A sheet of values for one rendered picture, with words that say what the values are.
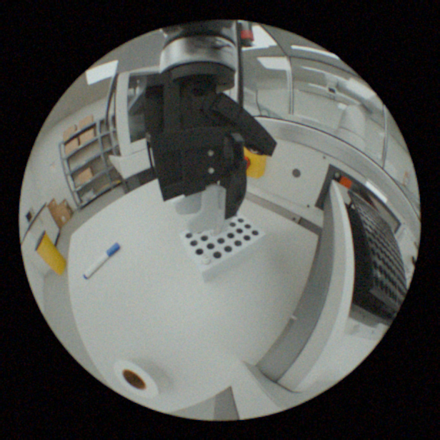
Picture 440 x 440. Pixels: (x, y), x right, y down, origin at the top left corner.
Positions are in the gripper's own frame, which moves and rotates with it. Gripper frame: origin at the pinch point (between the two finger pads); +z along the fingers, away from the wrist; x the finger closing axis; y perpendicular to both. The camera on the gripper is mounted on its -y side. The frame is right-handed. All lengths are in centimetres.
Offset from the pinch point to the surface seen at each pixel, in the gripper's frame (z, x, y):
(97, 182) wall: 50, -365, 162
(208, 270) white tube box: 2.1, 5.2, 5.0
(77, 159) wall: -46, -357, 203
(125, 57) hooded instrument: -66, -49, 16
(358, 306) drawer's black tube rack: -5.5, 21.5, -1.2
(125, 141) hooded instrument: -16, -50, 14
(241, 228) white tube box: 1.9, 1.6, -3.7
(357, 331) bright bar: -3.1, 26.5, -1.1
